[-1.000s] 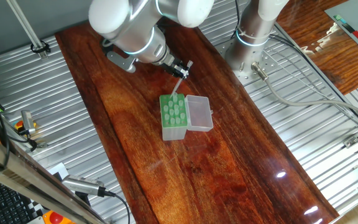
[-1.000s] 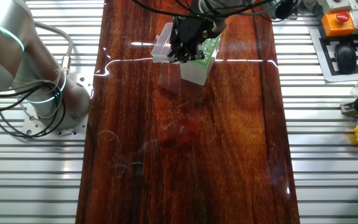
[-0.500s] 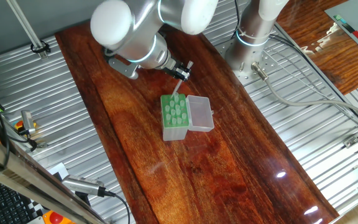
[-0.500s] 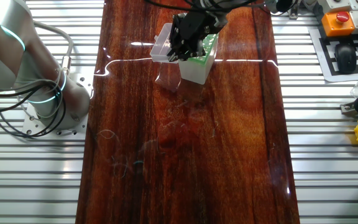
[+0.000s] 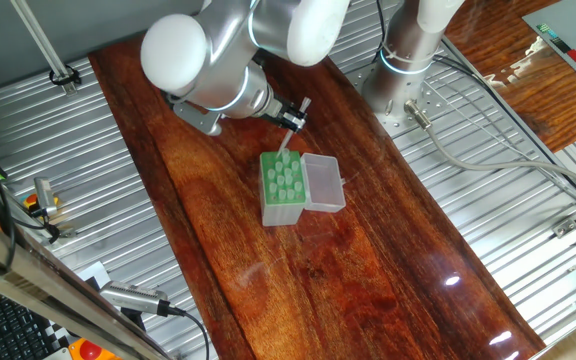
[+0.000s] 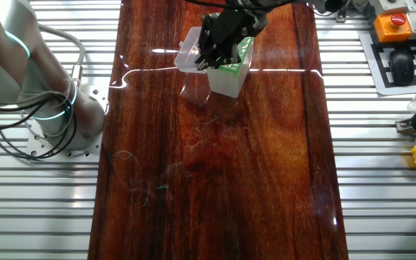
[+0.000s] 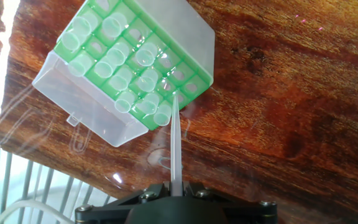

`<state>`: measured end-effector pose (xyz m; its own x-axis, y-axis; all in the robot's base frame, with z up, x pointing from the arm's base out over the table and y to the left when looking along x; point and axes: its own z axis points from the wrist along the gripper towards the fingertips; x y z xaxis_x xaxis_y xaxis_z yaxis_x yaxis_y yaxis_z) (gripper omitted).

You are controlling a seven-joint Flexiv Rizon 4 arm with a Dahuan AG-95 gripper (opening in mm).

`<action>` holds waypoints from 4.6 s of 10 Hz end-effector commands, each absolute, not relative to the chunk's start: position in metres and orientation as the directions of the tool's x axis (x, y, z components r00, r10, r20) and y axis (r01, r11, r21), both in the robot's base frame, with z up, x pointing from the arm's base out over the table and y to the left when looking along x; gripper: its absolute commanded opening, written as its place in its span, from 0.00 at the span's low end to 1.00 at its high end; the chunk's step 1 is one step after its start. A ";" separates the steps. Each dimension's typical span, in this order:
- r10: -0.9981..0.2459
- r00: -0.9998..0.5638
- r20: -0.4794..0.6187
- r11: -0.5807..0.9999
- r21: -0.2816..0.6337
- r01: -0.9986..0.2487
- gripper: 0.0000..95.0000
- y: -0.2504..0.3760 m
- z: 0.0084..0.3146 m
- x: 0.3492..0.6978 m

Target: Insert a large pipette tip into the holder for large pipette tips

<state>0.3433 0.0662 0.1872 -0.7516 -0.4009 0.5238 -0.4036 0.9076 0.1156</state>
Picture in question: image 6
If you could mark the clear hinged box lid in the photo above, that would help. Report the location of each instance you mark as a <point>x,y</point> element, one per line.
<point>186,59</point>

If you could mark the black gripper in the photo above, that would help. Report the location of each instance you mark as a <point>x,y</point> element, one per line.
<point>226,27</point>

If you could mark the black computer mouse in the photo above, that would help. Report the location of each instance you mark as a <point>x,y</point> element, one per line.
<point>402,68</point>

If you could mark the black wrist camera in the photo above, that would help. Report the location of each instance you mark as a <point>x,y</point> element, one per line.
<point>333,4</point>

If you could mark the orange emergency stop box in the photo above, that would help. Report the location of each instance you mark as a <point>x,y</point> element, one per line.
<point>385,32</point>

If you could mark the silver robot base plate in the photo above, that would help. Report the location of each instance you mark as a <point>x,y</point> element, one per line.
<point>94,95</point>

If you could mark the small silver metal bracket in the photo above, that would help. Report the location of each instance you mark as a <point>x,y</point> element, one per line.
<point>341,16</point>

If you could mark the translucent tip box green rack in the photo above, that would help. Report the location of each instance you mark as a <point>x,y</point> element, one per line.
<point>226,85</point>

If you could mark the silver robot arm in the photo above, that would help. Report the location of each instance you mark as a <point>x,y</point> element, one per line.
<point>2,72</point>

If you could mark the black white calibration sheet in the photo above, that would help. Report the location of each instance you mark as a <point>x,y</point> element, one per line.
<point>385,86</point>

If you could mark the glossy wood grain board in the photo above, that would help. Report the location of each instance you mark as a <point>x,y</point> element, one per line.
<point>211,180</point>

